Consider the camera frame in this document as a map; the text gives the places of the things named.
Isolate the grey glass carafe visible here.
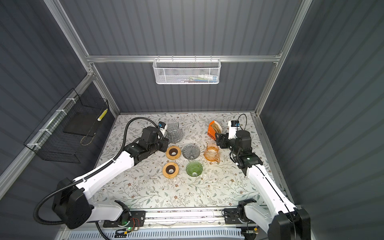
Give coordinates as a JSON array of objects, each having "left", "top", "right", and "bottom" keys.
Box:
[{"left": 166, "top": 122, "right": 184, "bottom": 144}]

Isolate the wooden dripper ring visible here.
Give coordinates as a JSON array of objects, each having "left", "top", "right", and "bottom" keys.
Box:
[
  {"left": 162, "top": 161, "right": 180, "bottom": 179},
  {"left": 165, "top": 145, "right": 182, "bottom": 160}
]

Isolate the grey glass dripper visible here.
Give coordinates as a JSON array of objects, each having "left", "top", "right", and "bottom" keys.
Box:
[{"left": 182, "top": 144, "right": 201, "bottom": 161}]

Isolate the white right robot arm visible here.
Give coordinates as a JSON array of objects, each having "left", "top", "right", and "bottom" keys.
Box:
[{"left": 215, "top": 130, "right": 312, "bottom": 240}]

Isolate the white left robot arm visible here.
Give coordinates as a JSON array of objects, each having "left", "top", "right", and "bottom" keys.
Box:
[{"left": 52, "top": 122, "right": 169, "bottom": 229}]

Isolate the orange coffee filter box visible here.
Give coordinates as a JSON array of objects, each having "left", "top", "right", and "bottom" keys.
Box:
[{"left": 207, "top": 121, "right": 223, "bottom": 141}]

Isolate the orange glass carafe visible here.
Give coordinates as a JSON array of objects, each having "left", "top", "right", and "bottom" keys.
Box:
[{"left": 204, "top": 143, "right": 221, "bottom": 163}]

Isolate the floral table mat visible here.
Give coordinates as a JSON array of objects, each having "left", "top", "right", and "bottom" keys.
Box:
[{"left": 92, "top": 113, "right": 269, "bottom": 209}]

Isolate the white ribbed front panel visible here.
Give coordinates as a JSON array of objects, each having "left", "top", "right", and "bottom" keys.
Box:
[{"left": 67, "top": 227, "right": 245, "bottom": 240}]

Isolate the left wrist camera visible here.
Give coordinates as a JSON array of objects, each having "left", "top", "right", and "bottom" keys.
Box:
[{"left": 158, "top": 121, "right": 168, "bottom": 136}]

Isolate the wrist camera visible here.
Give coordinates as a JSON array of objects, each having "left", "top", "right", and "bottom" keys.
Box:
[
  {"left": 228, "top": 120, "right": 240, "bottom": 140},
  {"left": 158, "top": 121, "right": 168, "bottom": 136}
]

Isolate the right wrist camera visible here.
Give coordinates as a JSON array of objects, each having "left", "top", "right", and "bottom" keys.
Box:
[{"left": 228, "top": 120, "right": 240, "bottom": 140}]

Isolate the white wire mesh basket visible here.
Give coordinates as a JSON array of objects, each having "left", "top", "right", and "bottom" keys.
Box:
[{"left": 153, "top": 58, "right": 222, "bottom": 85}]

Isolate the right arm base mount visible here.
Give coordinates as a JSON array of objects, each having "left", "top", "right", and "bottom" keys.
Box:
[{"left": 222, "top": 199, "right": 257, "bottom": 225}]

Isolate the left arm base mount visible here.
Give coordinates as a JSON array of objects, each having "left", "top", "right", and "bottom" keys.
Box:
[{"left": 103, "top": 211, "right": 147, "bottom": 228}]

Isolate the black wire basket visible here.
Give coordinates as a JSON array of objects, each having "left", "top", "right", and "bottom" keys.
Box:
[{"left": 24, "top": 92, "right": 109, "bottom": 164}]

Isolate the black corrugated cable hose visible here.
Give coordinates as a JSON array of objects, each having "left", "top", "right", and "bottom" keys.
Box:
[{"left": 32, "top": 116, "right": 160, "bottom": 226}]

